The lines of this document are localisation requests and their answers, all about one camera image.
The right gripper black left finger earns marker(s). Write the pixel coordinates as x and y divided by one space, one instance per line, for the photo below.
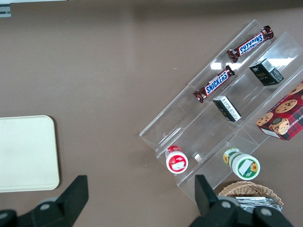
71 196

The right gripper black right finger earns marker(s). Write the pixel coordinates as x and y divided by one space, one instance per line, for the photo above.
204 196

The light wicker basket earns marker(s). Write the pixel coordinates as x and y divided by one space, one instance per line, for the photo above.
248 186

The cream plastic tray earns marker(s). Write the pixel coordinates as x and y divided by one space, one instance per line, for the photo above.
26 153

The red lid snack cup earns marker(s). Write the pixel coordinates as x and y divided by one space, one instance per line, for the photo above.
176 162

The green lid snack cup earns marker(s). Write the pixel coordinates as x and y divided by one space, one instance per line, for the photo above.
243 165

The stacked aluminium foil trays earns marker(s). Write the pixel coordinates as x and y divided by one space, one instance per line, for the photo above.
255 201

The clear acrylic tiered stand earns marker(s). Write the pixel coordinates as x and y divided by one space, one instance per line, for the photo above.
180 123

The small black carton box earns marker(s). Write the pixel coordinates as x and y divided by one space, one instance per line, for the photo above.
227 108
266 73

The red tartan cookie box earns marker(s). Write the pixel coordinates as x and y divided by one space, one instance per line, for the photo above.
284 118

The Snickers chocolate bar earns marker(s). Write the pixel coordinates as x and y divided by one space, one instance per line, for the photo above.
251 43
216 84

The small grey white box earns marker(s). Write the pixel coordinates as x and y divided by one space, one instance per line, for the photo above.
4 10

